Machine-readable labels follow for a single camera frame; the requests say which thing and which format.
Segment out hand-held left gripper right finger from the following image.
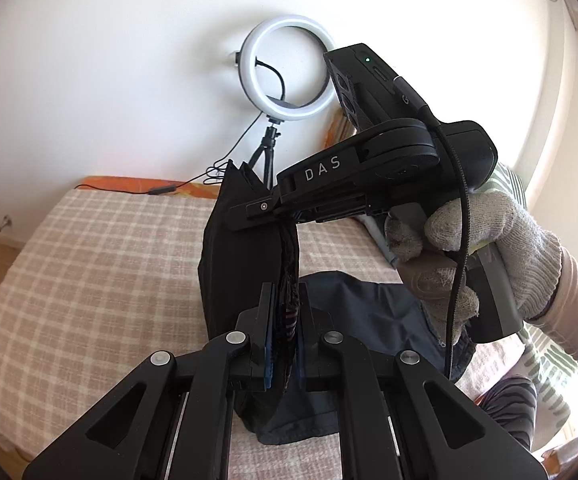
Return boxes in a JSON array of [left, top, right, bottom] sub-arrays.
[[298, 281, 546, 480]]

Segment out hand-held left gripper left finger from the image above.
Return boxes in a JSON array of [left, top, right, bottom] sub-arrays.
[[22, 282, 276, 480]]

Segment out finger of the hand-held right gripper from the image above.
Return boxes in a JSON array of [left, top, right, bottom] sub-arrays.
[[226, 187, 300, 233]]

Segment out black pants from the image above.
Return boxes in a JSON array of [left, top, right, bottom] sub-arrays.
[[196, 159, 301, 433]]

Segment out person's right hand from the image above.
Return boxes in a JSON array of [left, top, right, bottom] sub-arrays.
[[384, 191, 563, 333]]

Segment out black tripod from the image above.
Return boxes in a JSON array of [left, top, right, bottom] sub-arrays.
[[245, 118, 283, 192]]

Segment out dark blue garment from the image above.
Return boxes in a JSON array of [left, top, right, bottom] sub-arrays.
[[255, 270, 476, 446]]

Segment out orange mattress sheet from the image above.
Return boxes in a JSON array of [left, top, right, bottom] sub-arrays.
[[80, 175, 221, 202]]

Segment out beige checked blanket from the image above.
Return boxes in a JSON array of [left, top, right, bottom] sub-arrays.
[[0, 187, 534, 480]]

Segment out grey striped cloth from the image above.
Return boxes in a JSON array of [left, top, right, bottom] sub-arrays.
[[473, 375, 540, 462]]

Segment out thin black cable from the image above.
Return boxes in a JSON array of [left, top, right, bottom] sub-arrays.
[[73, 157, 231, 197]]

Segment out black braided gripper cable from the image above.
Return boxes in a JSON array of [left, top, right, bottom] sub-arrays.
[[393, 75, 472, 382]]

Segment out white ring light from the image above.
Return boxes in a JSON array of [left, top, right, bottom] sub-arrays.
[[238, 14, 338, 122]]

